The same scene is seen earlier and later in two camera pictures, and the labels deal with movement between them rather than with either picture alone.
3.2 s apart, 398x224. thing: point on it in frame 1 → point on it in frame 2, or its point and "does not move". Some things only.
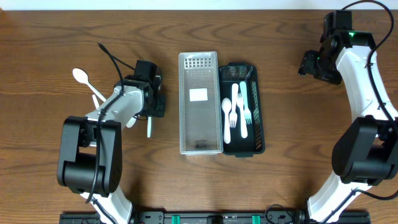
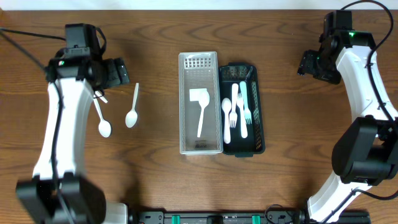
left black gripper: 160,109 → 113,79
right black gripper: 307,65 does not move
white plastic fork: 248,115 does not move
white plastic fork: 233,114 does not move
